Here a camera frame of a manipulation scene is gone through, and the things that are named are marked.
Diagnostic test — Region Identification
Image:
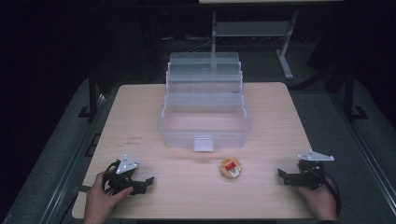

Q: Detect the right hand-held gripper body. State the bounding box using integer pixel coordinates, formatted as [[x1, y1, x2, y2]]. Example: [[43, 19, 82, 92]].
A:
[[296, 150, 335, 191]]

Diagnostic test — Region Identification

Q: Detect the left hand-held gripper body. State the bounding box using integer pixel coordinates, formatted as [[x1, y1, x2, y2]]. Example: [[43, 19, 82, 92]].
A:
[[105, 152, 145, 196]]

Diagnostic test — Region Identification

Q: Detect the round yellow tin red label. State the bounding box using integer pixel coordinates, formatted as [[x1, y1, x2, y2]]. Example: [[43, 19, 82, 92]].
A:
[[219, 157, 243, 180]]

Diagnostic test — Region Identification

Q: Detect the clear plastic tiered storage box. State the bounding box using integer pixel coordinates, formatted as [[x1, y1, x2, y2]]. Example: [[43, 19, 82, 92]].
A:
[[157, 51, 252, 153]]

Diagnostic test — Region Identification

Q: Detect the person's right hand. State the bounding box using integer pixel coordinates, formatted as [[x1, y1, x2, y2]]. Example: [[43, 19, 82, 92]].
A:
[[294, 177, 339, 222]]

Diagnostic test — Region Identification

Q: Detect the person's left hand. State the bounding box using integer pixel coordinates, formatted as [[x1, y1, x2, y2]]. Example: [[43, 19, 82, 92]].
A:
[[82, 171, 135, 224]]

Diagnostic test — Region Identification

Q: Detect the black metal stand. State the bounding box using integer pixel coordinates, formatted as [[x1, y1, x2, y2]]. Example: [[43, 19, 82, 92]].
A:
[[77, 69, 101, 121], [341, 63, 370, 122]]

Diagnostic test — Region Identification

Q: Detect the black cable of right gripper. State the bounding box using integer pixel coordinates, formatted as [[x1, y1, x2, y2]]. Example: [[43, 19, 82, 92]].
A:
[[323, 173, 342, 217]]

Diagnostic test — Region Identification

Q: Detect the white metal table frame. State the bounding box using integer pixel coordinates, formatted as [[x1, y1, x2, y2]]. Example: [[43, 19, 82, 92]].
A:
[[210, 8, 301, 81]]

